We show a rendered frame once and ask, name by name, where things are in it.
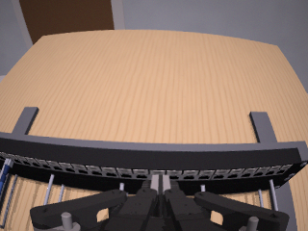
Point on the blue cable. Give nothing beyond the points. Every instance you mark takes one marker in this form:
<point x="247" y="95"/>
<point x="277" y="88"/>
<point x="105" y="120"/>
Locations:
<point x="2" y="181"/>

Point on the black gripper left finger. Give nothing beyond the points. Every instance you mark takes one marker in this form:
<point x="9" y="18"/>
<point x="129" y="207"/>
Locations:
<point x="80" y="214"/>

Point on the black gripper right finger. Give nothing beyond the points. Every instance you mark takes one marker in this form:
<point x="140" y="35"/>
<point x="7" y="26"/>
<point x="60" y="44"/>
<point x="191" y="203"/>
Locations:
<point x="237" y="216"/>

